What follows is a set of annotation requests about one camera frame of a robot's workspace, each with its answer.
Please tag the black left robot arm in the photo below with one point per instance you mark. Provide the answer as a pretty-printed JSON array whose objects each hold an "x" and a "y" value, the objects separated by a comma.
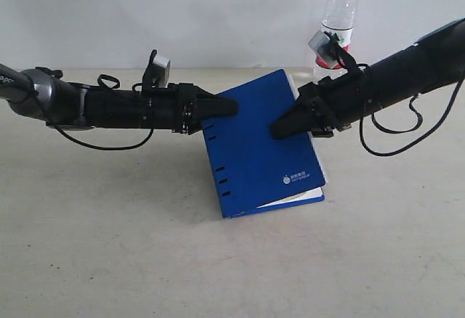
[{"x": 42, "y": 94}]

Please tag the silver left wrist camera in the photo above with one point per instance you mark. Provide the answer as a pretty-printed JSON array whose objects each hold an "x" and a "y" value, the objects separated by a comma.
[{"x": 157, "y": 71}]

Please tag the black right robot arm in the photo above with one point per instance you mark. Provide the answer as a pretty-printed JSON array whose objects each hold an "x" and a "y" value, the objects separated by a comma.
[{"x": 434, "y": 61}]

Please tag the blue ring binder notebook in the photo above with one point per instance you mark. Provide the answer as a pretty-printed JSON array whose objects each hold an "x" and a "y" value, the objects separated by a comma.
[{"x": 254, "y": 173}]

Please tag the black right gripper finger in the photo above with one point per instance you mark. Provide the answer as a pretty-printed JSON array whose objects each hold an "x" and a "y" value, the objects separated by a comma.
[{"x": 306, "y": 115}]

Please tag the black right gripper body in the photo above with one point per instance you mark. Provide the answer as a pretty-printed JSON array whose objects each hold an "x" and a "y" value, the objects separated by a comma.
[{"x": 332, "y": 100}]

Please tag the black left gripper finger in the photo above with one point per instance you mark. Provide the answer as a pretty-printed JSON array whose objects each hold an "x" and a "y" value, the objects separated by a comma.
[{"x": 213, "y": 107}]

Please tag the clear plastic water bottle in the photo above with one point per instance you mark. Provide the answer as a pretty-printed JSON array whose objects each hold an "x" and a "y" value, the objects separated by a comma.
[{"x": 339, "y": 20}]

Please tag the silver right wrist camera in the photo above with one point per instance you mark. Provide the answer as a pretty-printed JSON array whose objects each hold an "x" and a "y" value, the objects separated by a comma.
[{"x": 331, "y": 58}]

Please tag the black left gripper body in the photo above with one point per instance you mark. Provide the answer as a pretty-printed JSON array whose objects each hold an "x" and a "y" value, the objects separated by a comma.
[{"x": 179, "y": 107}]

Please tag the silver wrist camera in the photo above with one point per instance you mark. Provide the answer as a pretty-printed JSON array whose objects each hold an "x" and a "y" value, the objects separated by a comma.
[
  {"x": 331, "y": 58},
  {"x": 157, "y": 71}
]

